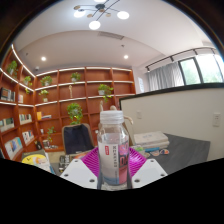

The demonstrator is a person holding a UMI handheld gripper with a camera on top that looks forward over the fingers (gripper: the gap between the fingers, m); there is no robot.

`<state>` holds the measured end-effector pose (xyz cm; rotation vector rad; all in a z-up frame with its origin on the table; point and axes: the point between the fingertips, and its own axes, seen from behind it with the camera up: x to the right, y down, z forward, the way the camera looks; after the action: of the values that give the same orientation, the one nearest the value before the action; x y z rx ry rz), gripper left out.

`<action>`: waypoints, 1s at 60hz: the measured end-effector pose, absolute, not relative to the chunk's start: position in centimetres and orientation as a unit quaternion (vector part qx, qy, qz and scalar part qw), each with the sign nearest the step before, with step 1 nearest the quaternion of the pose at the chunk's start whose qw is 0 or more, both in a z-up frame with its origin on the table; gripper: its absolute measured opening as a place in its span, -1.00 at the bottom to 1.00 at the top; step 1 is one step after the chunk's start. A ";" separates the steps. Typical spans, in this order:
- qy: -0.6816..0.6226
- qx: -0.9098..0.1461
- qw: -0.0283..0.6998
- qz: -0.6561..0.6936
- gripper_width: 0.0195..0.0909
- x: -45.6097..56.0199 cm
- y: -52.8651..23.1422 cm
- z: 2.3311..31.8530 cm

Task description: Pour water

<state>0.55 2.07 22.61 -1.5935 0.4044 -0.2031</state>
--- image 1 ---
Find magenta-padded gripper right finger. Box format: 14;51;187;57
127;147;169;189

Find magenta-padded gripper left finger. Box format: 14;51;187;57
59;147;100;190

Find clear plastic drink bottle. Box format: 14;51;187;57
96;109;130;191

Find small green white box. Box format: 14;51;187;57
133;145;146;156

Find small colourful stickers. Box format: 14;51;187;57
144;147;171;157

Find chair with dark jacket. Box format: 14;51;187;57
61;123;95;155

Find wooden shelf unit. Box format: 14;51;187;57
0;43;137;161

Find grey curtain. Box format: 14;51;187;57
147;61;185;92

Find window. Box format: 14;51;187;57
178;53;224;86

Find branched ceiling lamp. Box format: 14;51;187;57
73;0;131;31

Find white wall socket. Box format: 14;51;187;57
212;112;222;128

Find black curtain rail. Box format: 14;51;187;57
144;46;218;73

